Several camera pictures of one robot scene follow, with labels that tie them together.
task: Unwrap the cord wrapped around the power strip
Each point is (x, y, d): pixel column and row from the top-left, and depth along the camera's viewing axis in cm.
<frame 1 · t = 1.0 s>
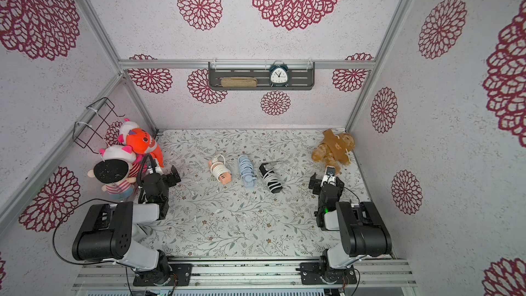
left hand: (164, 170, 93), fingers open
right hand: (326, 173, 91), fingers open
light blue power strip: (246, 170, 100), point 5 cm above the table
brown teddy bear plush: (333, 149, 104), point 8 cm above the table
orange fish plush toy: (140, 142, 91), point 20 cm above the table
black faced striped plush doll: (118, 170, 80), point 22 cm above the table

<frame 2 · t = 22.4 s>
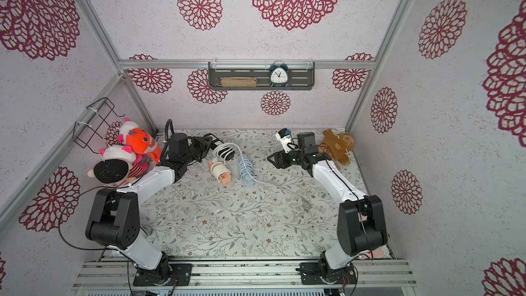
left hand: (214, 138, 90), fingers open
right hand: (272, 154, 86), fingers open
the named things where they were.

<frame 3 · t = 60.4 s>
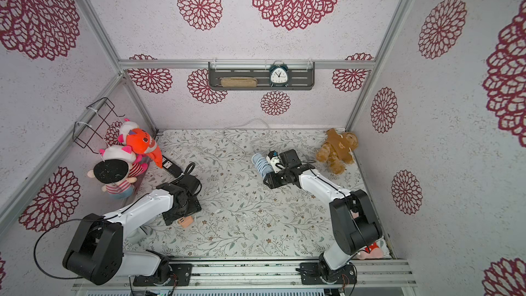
left hand: (186, 213, 87), fingers open
right hand: (267, 177, 90), fingers open
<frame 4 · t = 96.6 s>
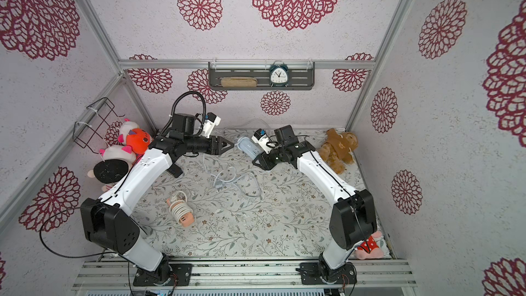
left hand: (228, 145, 78), fingers open
right hand: (257, 156, 83), fingers open
light blue power strip: (249, 147, 82), point 26 cm above the table
the other named things where they were.

